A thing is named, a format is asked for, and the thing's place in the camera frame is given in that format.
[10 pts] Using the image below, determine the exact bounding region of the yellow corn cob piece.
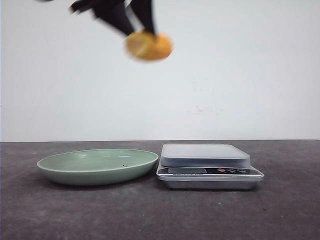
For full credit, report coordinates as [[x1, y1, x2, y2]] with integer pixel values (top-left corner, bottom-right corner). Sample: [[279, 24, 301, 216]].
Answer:
[[124, 31, 173, 61]]

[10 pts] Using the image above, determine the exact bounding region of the green shallow plate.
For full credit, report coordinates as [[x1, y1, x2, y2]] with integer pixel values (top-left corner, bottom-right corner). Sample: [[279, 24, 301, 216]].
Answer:
[[36, 148, 159, 186]]

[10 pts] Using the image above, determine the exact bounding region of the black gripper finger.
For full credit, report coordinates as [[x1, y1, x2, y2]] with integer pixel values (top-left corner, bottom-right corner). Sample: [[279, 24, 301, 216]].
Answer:
[[129, 0, 156, 35], [69, 0, 135, 36]]

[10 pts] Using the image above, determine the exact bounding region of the silver digital kitchen scale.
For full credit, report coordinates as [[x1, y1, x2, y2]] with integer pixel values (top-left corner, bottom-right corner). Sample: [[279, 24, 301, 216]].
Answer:
[[156, 143, 265, 190]]

